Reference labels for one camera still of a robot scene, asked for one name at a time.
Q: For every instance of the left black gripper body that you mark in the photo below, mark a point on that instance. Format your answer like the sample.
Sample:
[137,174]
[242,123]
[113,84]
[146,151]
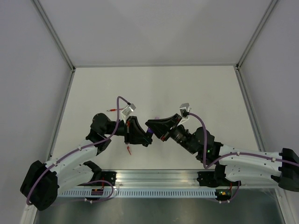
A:
[129,133]

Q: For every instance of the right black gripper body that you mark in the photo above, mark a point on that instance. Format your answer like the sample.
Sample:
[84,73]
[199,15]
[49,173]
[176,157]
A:
[173,124]

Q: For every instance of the black purple highlighter pen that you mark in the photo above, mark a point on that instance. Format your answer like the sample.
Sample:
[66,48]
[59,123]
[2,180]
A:
[149,138]

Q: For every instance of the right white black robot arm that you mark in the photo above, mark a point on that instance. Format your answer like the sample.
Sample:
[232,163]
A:
[231,165]

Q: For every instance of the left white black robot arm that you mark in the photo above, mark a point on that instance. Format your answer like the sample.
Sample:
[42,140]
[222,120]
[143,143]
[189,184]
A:
[45,181]

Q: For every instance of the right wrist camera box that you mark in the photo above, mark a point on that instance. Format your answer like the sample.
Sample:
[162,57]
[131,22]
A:
[185,110]

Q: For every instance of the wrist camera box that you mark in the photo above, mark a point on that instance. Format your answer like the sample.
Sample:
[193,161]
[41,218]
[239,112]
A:
[185,110]
[126,111]

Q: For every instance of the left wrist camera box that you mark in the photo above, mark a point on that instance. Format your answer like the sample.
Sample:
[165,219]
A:
[126,111]

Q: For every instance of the aluminium front rail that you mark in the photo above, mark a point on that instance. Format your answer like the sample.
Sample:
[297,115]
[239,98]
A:
[175,178]

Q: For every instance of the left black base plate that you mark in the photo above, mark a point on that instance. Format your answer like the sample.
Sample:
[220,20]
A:
[109,176]

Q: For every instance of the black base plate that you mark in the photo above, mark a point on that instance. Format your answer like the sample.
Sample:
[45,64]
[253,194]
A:
[212,179]
[109,176]

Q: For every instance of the white slotted cable duct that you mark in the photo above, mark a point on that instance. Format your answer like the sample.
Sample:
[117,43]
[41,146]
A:
[139,193]

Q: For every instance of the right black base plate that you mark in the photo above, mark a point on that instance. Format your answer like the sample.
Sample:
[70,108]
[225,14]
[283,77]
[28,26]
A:
[212,179]

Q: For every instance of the right aluminium frame post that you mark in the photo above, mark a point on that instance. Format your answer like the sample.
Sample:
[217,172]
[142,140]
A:
[266,16]

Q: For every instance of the aluminium frame post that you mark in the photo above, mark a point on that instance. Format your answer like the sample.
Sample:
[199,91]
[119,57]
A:
[48,24]
[266,16]

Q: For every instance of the left aluminium frame post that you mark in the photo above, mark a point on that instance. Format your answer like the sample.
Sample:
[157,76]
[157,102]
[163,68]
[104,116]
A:
[48,24]

